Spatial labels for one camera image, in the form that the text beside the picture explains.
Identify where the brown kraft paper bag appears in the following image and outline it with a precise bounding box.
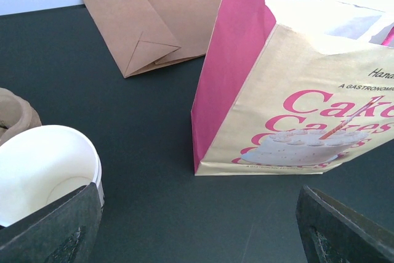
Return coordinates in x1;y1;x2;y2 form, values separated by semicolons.
83;0;221;78

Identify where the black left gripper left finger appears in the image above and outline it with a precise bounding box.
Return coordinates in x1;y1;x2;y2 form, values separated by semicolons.
1;182;102;262

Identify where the cake print paper bag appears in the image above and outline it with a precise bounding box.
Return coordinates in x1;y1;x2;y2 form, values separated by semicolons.
191;0;393;176

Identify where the white paper coffee cup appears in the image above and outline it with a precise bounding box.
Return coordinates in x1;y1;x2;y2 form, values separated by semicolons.
1;125;104;227

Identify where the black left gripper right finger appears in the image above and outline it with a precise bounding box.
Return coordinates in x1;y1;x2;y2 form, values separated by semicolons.
295;185;393;262

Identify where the brown pulp cup carrier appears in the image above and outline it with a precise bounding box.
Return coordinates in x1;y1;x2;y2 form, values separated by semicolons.
1;88;42;145

